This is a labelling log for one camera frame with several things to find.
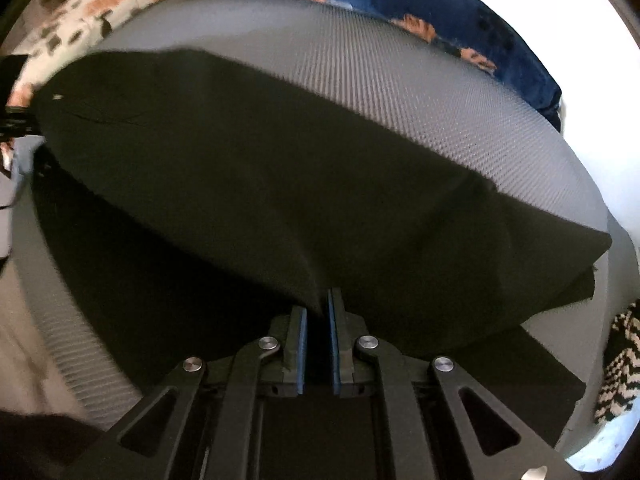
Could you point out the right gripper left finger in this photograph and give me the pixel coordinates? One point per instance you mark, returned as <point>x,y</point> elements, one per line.
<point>282,368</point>

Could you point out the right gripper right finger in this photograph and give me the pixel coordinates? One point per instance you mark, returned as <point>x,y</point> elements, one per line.
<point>351,378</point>

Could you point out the black pants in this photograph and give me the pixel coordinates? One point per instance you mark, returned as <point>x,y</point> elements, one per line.
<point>189,199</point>

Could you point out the grey textured mattress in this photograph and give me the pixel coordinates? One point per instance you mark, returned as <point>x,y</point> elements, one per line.
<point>342,56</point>

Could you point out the black beige zigzag cloth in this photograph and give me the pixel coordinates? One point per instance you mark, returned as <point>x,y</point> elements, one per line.
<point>620,383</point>

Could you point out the white floral pillow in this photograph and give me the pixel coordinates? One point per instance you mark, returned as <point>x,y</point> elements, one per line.
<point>72,30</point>

